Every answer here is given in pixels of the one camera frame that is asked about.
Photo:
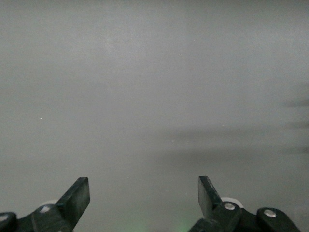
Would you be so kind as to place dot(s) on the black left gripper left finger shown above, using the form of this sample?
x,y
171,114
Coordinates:
x,y
74,203

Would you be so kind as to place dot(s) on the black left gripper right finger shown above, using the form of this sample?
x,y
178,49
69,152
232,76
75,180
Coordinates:
x,y
207,200

